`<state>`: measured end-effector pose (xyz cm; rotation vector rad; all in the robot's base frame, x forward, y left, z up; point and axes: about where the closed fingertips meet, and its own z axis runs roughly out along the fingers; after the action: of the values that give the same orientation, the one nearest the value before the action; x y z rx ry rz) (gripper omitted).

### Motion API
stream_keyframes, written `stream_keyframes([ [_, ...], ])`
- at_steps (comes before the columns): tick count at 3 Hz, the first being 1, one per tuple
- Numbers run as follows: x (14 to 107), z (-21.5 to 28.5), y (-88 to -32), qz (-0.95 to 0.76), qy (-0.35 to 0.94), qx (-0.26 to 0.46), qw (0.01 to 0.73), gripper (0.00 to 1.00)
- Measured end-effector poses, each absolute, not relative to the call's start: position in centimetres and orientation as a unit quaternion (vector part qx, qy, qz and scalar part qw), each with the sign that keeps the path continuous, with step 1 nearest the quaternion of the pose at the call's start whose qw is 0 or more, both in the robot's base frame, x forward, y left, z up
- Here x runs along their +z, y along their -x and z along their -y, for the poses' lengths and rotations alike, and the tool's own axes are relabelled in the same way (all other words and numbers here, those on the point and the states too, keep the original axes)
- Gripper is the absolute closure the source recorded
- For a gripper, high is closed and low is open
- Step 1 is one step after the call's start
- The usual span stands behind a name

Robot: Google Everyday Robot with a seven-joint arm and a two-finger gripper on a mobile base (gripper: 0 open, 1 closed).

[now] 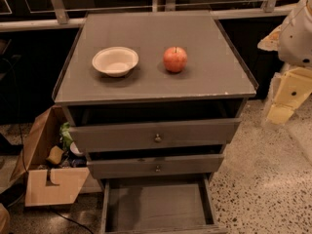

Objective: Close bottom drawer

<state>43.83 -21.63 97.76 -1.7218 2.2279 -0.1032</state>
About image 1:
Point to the grey bottom drawer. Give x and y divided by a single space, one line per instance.
170 204

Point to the grey drawer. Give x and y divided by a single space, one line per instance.
119 137
156 166
170 204

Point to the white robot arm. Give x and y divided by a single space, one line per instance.
292 86

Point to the grey wooden drawer cabinet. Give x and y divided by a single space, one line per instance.
214 84

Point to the grey middle drawer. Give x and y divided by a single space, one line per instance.
156 166

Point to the grey top drawer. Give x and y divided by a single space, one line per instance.
119 137

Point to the red apple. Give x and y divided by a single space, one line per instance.
175 59

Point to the white paper bowl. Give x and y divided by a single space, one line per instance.
115 61

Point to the green plastic bag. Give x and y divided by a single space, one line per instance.
65 137

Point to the yellow sponge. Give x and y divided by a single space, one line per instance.
55 155

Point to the metal window railing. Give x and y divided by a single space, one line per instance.
19 15

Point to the open cardboard box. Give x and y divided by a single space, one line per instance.
55 186

